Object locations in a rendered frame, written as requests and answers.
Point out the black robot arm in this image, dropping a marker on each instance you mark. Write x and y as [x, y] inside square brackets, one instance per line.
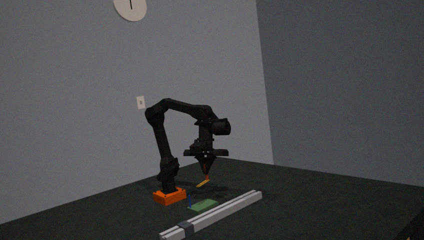
[207, 121]

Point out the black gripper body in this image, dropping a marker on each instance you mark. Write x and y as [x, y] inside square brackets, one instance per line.
[211, 151]

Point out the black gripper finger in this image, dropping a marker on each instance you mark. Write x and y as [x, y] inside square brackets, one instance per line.
[201, 162]
[208, 163]

